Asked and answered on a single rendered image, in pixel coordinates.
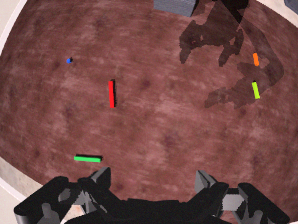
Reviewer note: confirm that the red rod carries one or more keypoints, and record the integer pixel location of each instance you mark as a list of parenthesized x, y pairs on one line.
[(111, 94)]

